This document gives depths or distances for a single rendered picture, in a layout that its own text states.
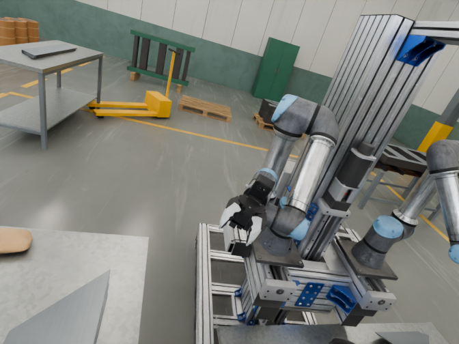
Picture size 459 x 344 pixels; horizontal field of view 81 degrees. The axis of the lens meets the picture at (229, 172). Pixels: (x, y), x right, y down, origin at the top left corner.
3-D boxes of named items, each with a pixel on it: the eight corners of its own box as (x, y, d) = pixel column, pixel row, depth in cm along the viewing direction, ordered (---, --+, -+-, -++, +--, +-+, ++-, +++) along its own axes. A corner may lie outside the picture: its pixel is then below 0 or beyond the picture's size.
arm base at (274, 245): (256, 230, 130) (263, 214, 125) (285, 235, 133) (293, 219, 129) (263, 254, 117) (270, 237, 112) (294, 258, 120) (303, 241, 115)
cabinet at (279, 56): (253, 97, 954) (272, 37, 866) (251, 93, 996) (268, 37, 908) (279, 104, 975) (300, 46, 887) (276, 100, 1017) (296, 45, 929)
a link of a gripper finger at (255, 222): (250, 261, 61) (251, 233, 69) (261, 244, 58) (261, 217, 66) (238, 256, 61) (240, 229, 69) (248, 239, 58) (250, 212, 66)
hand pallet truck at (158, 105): (158, 108, 567) (167, 47, 512) (172, 119, 535) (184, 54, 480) (84, 106, 470) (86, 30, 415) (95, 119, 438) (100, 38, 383)
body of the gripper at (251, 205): (248, 239, 69) (259, 216, 80) (263, 216, 65) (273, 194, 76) (223, 224, 70) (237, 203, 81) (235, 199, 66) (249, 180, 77)
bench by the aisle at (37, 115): (46, 151, 323) (42, 65, 278) (-21, 137, 310) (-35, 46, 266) (100, 108, 480) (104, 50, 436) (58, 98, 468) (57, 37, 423)
